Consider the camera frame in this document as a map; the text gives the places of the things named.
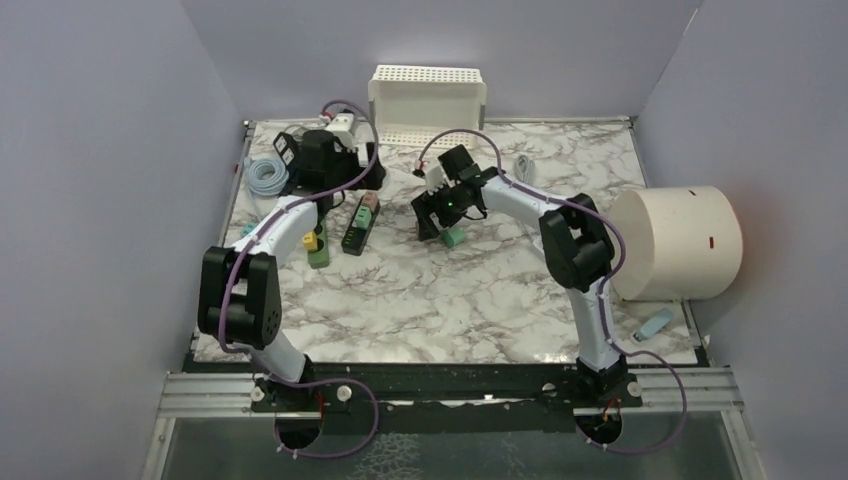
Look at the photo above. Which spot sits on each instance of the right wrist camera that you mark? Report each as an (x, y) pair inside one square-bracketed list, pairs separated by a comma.
[(433, 177)]

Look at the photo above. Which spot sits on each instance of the cream cylindrical bin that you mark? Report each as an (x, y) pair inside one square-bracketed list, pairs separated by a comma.
[(681, 243)]

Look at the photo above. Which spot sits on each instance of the yellow plug adapter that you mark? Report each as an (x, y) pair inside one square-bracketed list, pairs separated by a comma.
[(310, 242)]

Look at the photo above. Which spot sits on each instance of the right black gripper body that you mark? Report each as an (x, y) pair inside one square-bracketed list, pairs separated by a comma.
[(446, 203)]

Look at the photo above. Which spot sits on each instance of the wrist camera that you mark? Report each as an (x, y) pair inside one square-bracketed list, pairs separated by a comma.
[(433, 177), (344, 126)]

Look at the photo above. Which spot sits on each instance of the green plug adapter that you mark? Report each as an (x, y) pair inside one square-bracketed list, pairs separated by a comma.
[(453, 236)]

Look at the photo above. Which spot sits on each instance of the light blue small device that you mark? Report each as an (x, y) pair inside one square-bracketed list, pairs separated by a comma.
[(652, 326)]

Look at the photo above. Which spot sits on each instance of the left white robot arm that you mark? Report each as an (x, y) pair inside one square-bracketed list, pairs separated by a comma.
[(239, 300)]

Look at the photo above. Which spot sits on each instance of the pink adapter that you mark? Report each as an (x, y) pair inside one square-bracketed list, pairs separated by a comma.
[(370, 201)]

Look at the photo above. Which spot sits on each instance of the black power strip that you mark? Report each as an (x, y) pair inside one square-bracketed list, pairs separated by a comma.
[(354, 240), (286, 147)]

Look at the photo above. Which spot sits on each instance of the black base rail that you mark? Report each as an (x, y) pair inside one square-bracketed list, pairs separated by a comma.
[(354, 398)]

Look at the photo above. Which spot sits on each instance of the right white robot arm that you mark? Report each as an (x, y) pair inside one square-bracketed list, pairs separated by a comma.
[(577, 249)]

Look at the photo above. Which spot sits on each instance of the white perforated plastic basket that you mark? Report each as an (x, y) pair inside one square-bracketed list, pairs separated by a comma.
[(412, 104)]

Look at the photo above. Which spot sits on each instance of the teal plug adapter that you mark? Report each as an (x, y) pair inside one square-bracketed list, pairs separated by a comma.
[(247, 229)]

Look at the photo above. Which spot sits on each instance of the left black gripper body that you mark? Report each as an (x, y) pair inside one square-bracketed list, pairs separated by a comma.
[(345, 164)]

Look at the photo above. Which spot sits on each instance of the green power strip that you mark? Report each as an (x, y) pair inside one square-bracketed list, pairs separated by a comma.
[(321, 258)]

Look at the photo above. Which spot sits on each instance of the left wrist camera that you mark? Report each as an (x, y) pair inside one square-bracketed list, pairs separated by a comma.
[(344, 126)]

